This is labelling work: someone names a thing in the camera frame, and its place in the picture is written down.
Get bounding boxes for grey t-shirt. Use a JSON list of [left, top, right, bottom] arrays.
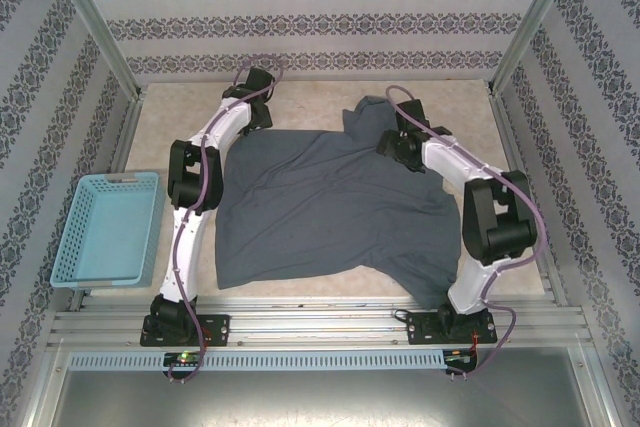
[[214, 95, 464, 311]]

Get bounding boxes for light blue plastic basket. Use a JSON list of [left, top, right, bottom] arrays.
[[51, 170, 162, 289]]

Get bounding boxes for steel sheet panel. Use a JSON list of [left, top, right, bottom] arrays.
[[29, 346, 616, 427]]

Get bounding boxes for aluminium frame post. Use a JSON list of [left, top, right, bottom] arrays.
[[489, 0, 586, 98], [44, 0, 146, 101]]

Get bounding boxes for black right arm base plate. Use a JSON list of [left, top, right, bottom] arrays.
[[407, 311, 499, 346]]

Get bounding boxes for aluminium mounting rail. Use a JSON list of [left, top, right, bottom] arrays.
[[49, 296, 586, 348]]

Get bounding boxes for slotted grey cable duct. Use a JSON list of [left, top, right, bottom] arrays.
[[68, 350, 445, 371]]

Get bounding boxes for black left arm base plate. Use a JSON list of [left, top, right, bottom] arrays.
[[139, 314, 231, 348]]

